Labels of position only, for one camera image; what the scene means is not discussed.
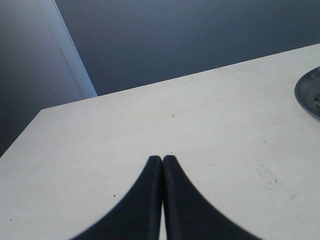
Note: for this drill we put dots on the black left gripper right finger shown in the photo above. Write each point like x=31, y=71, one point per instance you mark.
x=188, y=215

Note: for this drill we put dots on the round steel plate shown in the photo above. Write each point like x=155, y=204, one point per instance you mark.
x=307, y=92

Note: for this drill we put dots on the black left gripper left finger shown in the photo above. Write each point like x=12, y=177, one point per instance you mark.
x=137, y=216

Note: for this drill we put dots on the white door frame strip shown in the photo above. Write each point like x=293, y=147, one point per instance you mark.
x=72, y=57

